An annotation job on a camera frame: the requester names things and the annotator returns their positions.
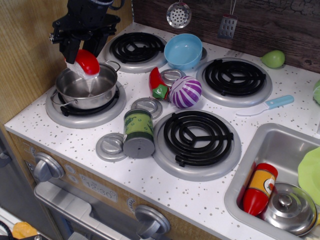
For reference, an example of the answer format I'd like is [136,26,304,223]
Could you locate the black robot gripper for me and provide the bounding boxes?
[49,0,121,64]

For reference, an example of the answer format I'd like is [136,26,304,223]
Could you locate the red and white toy sushi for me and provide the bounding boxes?
[65,49,100,80]

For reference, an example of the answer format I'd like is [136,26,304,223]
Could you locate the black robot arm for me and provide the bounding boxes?
[49,0,125,64]

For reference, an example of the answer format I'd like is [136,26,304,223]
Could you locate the small steel pan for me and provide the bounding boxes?
[50,60,121,110]

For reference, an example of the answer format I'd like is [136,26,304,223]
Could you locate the back left black burner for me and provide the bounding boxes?
[102,32,167,74]

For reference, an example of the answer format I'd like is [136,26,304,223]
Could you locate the black burner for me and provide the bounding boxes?
[102,32,167,74]
[196,57,273,108]
[45,82,127,129]
[152,110,242,182]

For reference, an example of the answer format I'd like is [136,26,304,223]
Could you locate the front left black burner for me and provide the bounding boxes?
[45,82,127,129]

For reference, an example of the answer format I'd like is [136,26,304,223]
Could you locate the grey stove top knob middle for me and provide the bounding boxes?
[130,97,163,120]

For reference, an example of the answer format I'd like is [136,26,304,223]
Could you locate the grey stove knob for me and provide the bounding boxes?
[160,69,186,88]
[130,97,163,120]
[95,133,127,162]

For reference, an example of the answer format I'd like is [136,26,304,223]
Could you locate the red toy chili pepper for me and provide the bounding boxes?
[149,67,169,100]

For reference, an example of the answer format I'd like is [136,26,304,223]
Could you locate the grey stove top knob upper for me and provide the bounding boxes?
[160,69,186,88]

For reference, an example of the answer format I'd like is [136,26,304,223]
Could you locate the light blue plastic bowl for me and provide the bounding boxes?
[164,33,203,71]

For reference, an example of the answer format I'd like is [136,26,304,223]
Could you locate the hanging steel skimmer spoon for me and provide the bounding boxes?
[166,0,192,29]

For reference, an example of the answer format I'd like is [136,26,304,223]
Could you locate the grey stove top knob lower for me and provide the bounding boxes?
[95,133,127,162]

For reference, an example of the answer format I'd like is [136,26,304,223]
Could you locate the green labelled toy can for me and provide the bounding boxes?
[123,108,155,159]

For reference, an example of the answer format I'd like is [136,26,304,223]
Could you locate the purple striped toy onion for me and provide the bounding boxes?
[169,76,202,109]

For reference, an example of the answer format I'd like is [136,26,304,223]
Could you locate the grey oven knob left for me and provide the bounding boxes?
[33,152,65,182]

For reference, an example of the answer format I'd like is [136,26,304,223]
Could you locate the grey oven knob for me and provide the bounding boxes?
[134,204,171,240]
[33,152,65,182]

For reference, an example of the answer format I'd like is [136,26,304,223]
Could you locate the hanging steel slotted spatula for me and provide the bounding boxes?
[217,0,238,40]

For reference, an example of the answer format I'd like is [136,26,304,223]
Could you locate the front right black burner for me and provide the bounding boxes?
[152,110,242,182]

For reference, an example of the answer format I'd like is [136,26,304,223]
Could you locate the back right black burner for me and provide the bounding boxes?
[196,57,273,108]

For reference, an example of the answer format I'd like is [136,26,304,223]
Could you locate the grey oven knob right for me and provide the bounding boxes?
[134,204,171,240]

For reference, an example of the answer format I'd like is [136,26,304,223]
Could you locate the green toy pear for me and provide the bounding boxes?
[260,50,286,69]

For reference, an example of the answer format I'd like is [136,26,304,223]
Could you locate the orange object bottom left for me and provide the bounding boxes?
[12,222,38,240]

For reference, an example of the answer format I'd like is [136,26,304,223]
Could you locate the steel toy sink basin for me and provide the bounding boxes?
[224,123,320,240]

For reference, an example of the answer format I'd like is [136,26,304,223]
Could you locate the red toy ketchup bottle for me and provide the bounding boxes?
[242,163,278,216]

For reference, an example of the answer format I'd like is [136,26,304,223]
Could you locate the green toy cabbage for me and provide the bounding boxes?
[312,80,320,105]

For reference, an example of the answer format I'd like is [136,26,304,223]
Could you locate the light green plastic plate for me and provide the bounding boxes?
[297,147,320,205]

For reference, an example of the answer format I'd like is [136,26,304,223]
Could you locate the steel pot lid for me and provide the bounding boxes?
[259,182,320,237]

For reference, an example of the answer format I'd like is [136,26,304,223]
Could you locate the grey oven door handle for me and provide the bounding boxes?
[34,181,139,240]

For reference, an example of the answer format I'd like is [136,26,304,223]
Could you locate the toy knife blue handle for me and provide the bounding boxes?
[235,95,295,117]

